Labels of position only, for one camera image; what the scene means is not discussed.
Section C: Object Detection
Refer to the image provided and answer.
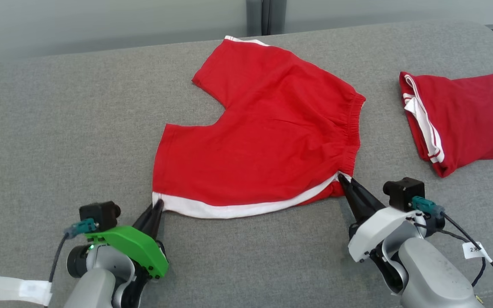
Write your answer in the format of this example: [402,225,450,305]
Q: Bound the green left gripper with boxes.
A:
[86,199,170,279]

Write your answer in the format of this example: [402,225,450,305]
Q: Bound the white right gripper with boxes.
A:
[338,173,422,263]

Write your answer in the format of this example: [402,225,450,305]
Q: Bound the red shorts with white stripe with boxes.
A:
[151,36,366,219]

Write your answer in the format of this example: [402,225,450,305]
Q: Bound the red Bulls 23 jersey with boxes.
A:
[399,71,493,178]

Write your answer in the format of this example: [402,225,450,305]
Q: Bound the white cable label tag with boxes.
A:
[463,242,493,262]

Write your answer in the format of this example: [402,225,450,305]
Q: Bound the white tape strap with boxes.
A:
[0,275,53,306]

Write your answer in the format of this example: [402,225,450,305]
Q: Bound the grey partition post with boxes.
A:
[246,0,287,36]

